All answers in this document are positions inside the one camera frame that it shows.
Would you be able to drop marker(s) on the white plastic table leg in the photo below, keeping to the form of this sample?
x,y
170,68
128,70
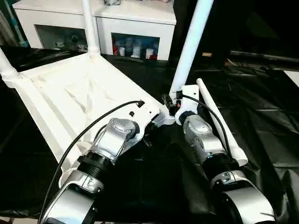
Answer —
x,y
91,30
189,46
219,121
7,67

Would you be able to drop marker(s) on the white plastic table top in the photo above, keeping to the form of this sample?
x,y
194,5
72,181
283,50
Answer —
x,y
70,93

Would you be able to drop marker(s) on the black shiny mat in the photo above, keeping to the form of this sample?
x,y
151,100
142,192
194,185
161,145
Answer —
x,y
151,182

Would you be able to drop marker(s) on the small tan block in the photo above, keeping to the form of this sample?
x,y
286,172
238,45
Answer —
x,y
207,54

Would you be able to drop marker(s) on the white cabinet with glass doors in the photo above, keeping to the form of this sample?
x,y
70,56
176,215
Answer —
x,y
128,21

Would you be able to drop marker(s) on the white flat item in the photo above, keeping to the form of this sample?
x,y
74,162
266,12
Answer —
x,y
293,78

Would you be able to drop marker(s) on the grey curtain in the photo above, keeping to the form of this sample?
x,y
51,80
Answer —
x,y
7,21

